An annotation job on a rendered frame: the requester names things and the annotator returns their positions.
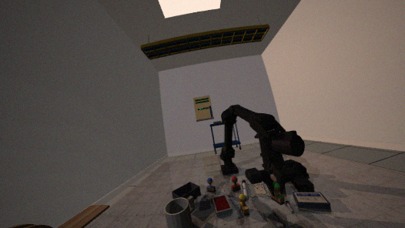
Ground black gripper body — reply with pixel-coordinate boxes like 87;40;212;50
245;152;304;184

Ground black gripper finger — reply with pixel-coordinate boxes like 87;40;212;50
276;179;285;195
263;179;275;196

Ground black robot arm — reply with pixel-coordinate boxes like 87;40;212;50
219;105;305;183

